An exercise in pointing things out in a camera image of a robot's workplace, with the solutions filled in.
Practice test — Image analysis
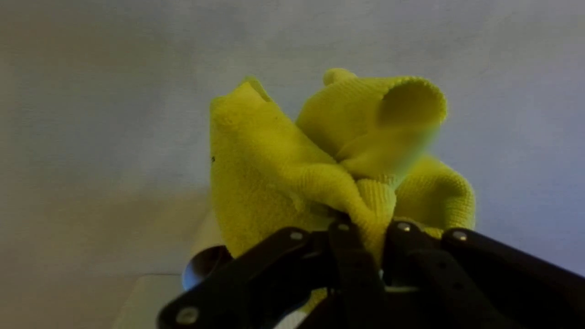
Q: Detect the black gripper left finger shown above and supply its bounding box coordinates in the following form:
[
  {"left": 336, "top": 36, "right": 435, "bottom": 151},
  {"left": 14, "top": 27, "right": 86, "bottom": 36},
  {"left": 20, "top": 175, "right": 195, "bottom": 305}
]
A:
[{"left": 155, "top": 217, "right": 387, "bottom": 329}]

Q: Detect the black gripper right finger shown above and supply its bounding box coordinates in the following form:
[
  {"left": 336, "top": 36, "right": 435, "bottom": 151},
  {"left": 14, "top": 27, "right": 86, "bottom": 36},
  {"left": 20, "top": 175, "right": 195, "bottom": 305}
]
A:
[{"left": 382, "top": 219, "right": 585, "bottom": 329}]

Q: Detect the bright yellow towel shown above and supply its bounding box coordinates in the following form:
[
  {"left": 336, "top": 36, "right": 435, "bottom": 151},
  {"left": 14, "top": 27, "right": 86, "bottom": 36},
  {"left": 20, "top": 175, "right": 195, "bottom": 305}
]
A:
[{"left": 206, "top": 65, "right": 479, "bottom": 264}]

